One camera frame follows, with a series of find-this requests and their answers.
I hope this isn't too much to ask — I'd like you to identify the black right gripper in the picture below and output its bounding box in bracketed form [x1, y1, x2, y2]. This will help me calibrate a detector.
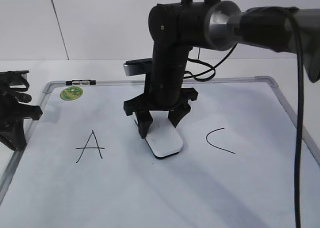
[123, 87, 198, 139]

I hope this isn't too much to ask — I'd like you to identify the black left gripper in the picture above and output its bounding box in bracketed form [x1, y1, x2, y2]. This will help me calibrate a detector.
[0, 87, 42, 151]

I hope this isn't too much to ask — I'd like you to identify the white whiteboard eraser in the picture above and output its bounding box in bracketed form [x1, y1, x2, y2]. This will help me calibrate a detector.
[144, 111, 183, 159]

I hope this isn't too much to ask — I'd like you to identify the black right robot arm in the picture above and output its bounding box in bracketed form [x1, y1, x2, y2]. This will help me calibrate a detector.
[123, 0, 320, 138]

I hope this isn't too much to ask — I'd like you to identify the round green sticker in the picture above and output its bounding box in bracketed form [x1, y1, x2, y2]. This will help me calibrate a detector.
[60, 86, 84, 101]

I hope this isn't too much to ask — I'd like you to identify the white aluminium-framed whiteboard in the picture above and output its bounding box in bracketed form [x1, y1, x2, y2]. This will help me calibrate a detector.
[0, 75, 320, 228]

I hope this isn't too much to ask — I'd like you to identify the black silver hanging clip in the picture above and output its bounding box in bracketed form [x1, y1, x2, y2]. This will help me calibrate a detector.
[65, 79, 97, 86]

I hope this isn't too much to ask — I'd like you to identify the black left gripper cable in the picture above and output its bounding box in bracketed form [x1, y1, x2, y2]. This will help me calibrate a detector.
[2, 72, 33, 104]

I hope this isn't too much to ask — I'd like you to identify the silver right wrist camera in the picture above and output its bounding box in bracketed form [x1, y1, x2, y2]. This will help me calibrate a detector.
[123, 58, 152, 77]

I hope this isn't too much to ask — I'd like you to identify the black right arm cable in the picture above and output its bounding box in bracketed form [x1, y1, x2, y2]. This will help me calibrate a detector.
[170, 0, 305, 228]

